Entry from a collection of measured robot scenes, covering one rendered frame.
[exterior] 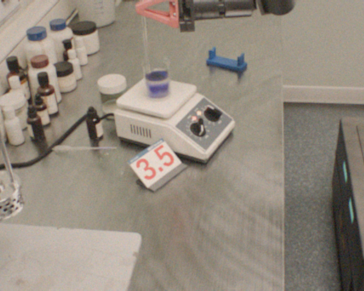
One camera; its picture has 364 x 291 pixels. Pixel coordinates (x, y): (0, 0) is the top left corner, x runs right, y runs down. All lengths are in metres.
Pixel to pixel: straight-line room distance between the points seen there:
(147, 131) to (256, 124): 0.23
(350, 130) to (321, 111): 0.80
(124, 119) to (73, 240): 0.28
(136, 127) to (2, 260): 0.36
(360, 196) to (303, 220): 0.47
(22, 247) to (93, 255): 0.12
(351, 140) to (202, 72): 0.66
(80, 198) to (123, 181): 0.08
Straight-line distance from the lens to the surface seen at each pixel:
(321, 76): 2.63
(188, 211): 0.90
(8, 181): 0.73
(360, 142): 1.78
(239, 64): 1.31
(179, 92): 1.05
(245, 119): 1.12
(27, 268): 0.84
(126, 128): 1.05
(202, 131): 0.98
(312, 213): 2.03
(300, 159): 2.29
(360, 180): 1.62
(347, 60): 2.61
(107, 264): 0.82
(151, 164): 0.97
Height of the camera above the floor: 1.35
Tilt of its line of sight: 35 degrees down
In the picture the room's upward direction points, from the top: 4 degrees counter-clockwise
